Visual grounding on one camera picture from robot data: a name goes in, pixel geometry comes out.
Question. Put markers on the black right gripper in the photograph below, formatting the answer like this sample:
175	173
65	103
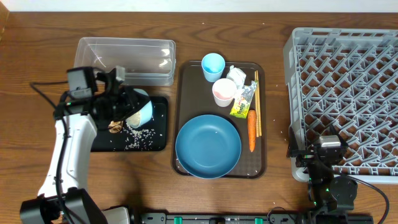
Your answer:
305	155

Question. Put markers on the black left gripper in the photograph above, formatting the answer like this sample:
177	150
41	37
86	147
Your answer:
129	96

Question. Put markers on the brown mushroom piece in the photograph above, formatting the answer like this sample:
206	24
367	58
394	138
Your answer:
115	126

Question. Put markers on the light blue bowl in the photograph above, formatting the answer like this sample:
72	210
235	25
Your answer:
144	115

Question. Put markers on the orange carrot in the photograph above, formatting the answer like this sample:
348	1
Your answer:
251	123

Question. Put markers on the dark blue plate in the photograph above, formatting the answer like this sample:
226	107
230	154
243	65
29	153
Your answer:
208	146

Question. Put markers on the light blue cup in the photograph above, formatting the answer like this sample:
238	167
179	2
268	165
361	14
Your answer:
212	65

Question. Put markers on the pink cup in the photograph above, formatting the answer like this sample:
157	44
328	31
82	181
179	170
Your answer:
224	91

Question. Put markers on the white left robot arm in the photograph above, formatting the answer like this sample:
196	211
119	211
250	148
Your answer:
63	195

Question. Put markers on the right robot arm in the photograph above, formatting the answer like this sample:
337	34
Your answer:
332	196

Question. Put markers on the black waste tray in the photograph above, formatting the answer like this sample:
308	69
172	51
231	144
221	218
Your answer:
101	142

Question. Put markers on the grey dishwasher rack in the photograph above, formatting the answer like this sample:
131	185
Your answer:
345	78

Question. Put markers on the spilled rice pile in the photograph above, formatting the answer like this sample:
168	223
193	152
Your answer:
152	136

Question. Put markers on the clear plastic bin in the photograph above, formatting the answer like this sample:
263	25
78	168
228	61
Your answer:
148	62

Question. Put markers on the brown serving tray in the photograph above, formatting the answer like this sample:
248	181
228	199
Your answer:
194	98

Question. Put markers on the yellow green snack wrapper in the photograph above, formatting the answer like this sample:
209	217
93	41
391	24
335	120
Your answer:
242	100

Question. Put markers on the crumpled white tissue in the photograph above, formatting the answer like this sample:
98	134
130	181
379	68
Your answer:
237	76

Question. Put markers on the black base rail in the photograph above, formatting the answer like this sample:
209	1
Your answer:
217	218

